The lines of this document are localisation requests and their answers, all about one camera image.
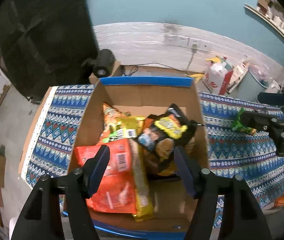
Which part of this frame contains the small cardboard box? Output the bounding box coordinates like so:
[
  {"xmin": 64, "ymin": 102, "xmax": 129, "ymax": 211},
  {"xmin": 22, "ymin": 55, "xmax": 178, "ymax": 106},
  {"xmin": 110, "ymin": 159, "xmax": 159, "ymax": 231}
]
[{"xmin": 89, "ymin": 61, "xmax": 122, "ymax": 85}]

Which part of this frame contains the black round speaker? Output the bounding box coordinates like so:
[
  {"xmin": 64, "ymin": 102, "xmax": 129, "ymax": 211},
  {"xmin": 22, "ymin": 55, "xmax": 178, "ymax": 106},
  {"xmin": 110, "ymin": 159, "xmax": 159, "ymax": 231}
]
[{"xmin": 83, "ymin": 48, "xmax": 117, "ymax": 79}]

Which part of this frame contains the yellow biscuit long pack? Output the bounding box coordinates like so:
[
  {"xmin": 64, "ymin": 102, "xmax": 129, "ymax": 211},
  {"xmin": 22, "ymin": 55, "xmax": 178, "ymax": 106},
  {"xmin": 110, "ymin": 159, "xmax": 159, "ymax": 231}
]
[{"xmin": 128, "ymin": 139, "xmax": 154, "ymax": 222}]

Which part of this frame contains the red snack bag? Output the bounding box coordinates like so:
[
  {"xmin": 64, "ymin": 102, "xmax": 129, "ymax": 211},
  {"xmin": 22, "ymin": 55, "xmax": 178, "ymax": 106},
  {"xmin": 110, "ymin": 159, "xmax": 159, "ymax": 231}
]
[{"xmin": 86, "ymin": 139, "xmax": 137, "ymax": 214}]

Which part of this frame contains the red white paper bag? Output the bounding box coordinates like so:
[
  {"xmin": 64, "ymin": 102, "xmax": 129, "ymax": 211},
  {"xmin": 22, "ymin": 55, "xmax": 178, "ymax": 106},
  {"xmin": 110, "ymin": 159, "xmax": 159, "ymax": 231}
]
[{"xmin": 203, "ymin": 56, "xmax": 233, "ymax": 95}]

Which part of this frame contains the white flat carton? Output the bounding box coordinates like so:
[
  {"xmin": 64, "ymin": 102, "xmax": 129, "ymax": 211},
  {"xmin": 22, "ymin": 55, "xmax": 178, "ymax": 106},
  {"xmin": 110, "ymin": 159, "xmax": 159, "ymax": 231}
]
[{"xmin": 226, "ymin": 61, "xmax": 249, "ymax": 94}]

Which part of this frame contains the blue cardboard box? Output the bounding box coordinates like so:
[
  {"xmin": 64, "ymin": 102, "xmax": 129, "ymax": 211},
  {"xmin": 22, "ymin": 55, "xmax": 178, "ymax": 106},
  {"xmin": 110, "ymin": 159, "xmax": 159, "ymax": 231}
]
[{"xmin": 66, "ymin": 76, "xmax": 203, "ymax": 239}]

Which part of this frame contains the white wall socket strip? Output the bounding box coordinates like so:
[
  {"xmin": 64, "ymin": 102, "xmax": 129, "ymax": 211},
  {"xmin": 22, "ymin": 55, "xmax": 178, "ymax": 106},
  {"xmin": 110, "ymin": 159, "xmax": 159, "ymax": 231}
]
[{"xmin": 163, "ymin": 34, "xmax": 212, "ymax": 52}]

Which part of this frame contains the white electric kettle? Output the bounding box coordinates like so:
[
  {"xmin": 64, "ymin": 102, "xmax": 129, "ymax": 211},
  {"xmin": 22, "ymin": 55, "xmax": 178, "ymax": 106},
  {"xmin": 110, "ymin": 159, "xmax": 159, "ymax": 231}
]
[{"xmin": 265, "ymin": 80, "xmax": 281, "ymax": 93}]

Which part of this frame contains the yellow long snack pack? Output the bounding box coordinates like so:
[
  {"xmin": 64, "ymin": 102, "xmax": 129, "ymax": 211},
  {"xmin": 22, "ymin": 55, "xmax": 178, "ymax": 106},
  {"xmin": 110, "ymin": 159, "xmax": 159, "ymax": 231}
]
[{"xmin": 124, "ymin": 116, "xmax": 145, "ymax": 139}]

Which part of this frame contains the dark hanging garment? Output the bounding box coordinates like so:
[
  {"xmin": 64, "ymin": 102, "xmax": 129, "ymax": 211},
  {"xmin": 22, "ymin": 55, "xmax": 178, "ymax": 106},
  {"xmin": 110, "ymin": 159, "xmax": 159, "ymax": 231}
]
[{"xmin": 0, "ymin": 0, "xmax": 98, "ymax": 100}]

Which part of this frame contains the orange chips bag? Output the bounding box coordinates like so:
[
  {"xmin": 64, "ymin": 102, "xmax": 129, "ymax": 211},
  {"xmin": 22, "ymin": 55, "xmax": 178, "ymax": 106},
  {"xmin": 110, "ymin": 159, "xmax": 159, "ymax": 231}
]
[{"xmin": 98, "ymin": 103, "xmax": 129, "ymax": 145}]

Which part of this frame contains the patterned blue table cloth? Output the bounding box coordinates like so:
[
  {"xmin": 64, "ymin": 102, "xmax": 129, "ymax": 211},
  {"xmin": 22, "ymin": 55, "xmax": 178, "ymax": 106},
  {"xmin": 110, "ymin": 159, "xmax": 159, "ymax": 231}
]
[{"xmin": 19, "ymin": 84, "xmax": 284, "ymax": 228}]

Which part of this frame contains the black yellow cookie bag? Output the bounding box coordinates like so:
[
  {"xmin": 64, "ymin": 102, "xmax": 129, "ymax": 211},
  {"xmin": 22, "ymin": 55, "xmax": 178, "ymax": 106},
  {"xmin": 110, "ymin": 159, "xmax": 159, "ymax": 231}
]
[{"xmin": 135, "ymin": 103, "xmax": 202, "ymax": 161}]

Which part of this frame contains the green snack bag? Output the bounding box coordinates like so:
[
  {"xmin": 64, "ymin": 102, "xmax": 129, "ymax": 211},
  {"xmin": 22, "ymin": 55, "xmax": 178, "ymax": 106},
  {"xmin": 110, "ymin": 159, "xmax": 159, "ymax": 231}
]
[{"xmin": 231, "ymin": 108, "xmax": 256, "ymax": 135}]

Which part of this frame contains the light blue trash bin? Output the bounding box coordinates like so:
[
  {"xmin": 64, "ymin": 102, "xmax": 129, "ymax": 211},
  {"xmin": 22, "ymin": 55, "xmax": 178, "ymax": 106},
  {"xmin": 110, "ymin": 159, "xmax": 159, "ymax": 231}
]
[{"xmin": 237, "ymin": 69, "xmax": 269, "ymax": 102}]

